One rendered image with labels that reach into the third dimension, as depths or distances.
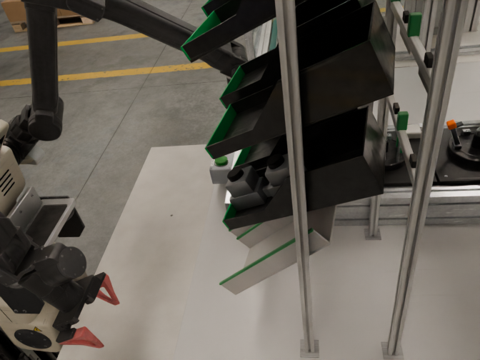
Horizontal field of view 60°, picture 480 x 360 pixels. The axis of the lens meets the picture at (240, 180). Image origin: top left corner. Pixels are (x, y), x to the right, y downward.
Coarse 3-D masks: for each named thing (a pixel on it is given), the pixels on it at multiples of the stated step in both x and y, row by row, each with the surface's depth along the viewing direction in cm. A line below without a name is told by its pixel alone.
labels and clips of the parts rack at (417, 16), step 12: (396, 0) 71; (408, 12) 63; (420, 12) 58; (408, 24) 59; (420, 24) 58; (408, 36) 60; (408, 48) 66; (432, 60) 51; (420, 72) 59; (396, 108) 73
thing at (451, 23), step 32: (288, 0) 43; (448, 0) 42; (288, 32) 46; (448, 32) 43; (288, 64) 48; (448, 64) 46; (288, 96) 50; (448, 96) 48; (288, 128) 53; (384, 128) 89; (416, 192) 58; (416, 224) 62; (416, 256) 66; (384, 352) 87
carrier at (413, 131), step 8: (408, 128) 124; (416, 128) 123; (392, 136) 125; (408, 136) 123; (416, 136) 122; (392, 144) 119; (416, 144) 120; (392, 152) 116; (400, 152) 115; (416, 152) 118; (392, 160) 114; (400, 160) 113; (392, 168) 113; (400, 168) 114; (384, 176) 112; (392, 176) 112; (400, 176) 111; (408, 176) 111; (384, 184) 110; (392, 184) 110; (400, 184) 110; (408, 184) 110; (432, 184) 109
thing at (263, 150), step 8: (368, 104) 75; (344, 112) 70; (304, 128) 74; (280, 136) 89; (256, 144) 92; (264, 144) 90; (272, 144) 88; (280, 144) 78; (240, 152) 89; (248, 152) 91; (256, 152) 90; (264, 152) 87; (272, 152) 80; (280, 152) 79; (240, 160) 88; (248, 160) 89; (256, 160) 82; (264, 160) 82; (256, 168) 84
